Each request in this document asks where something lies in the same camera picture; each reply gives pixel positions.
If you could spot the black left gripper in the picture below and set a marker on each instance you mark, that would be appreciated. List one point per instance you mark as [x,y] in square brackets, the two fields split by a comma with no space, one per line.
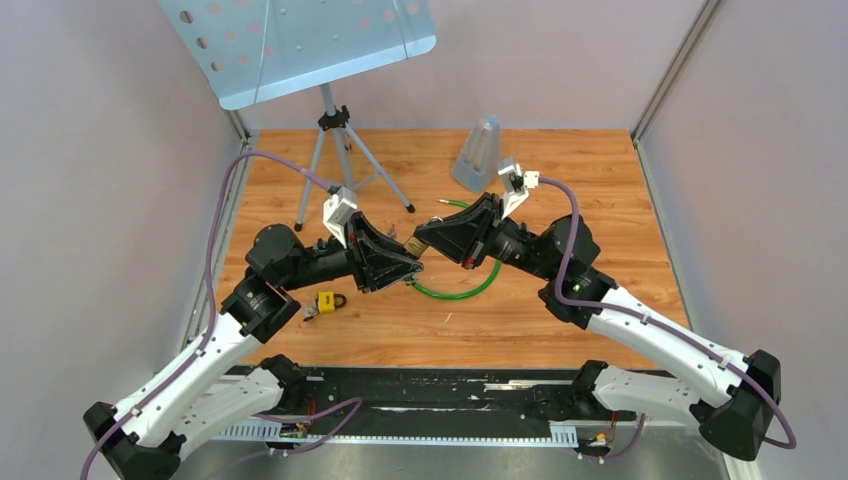
[370,246]

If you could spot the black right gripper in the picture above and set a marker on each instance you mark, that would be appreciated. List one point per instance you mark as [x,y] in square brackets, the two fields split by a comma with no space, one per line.
[464,236]

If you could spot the small brass padlock with keys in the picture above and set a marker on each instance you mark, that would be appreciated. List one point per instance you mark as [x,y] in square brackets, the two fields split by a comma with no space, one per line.
[415,247]

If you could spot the yellow padlock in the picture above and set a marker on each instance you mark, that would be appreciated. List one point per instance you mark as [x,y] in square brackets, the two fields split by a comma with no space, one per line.
[328,302]

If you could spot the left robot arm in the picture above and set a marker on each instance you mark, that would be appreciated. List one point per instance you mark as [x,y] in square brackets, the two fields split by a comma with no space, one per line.
[149,433]

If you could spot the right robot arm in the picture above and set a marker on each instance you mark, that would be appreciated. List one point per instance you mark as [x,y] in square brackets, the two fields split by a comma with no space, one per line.
[727,395]

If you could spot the blue translucent metronome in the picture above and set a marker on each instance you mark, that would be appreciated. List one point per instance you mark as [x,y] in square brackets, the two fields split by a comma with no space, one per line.
[477,163]

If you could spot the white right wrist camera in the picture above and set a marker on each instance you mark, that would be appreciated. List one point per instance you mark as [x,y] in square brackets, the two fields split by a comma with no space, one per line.
[517,183]

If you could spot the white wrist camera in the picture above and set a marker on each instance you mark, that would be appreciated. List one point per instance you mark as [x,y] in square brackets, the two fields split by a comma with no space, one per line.
[337,211]
[517,183]

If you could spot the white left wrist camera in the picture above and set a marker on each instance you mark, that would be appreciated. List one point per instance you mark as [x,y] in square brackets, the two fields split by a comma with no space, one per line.
[337,211]

